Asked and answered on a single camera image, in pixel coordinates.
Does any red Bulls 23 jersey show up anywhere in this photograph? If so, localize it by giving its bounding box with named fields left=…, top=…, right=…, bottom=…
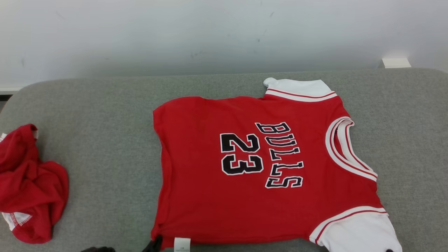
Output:
left=150, top=77, right=403, bottom=252

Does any red basketball shorts white trim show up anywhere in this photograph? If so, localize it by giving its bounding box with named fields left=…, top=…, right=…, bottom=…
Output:
left=0, top=124, right=69, bottom=244

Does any grey fabric sofa cushion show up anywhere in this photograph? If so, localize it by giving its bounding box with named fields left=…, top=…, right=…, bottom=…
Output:
left=0, top=68, right=448, bottom=252

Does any white wall box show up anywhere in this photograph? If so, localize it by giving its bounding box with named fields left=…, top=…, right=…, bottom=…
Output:
left=381, top=58, right=412, bottom=69

